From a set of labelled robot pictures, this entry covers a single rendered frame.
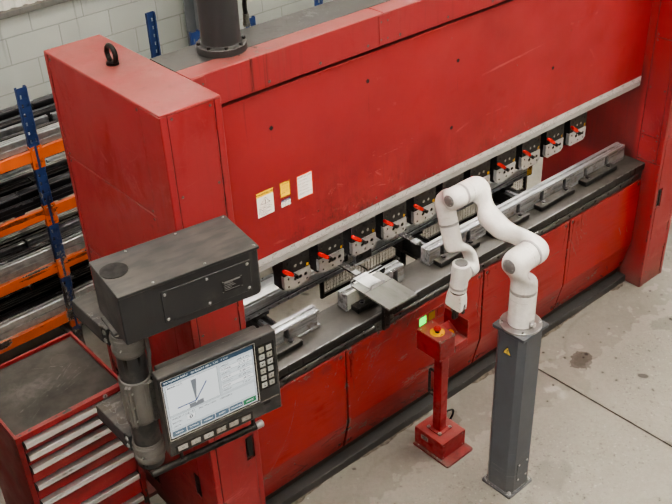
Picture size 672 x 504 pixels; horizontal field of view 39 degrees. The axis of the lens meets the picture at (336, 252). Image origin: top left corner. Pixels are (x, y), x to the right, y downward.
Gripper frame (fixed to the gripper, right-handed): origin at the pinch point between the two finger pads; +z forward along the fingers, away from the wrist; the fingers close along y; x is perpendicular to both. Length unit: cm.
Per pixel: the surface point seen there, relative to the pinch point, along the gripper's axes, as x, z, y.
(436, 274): 15.4, -0.8, -26.9
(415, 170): 7, -61, -39
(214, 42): -90, -147, -57
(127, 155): -134, -116, -53
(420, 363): 1, 46, -19
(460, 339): 1.2, 13.7, 4.3
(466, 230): 46, -10, -35
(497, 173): 66, -36, -35
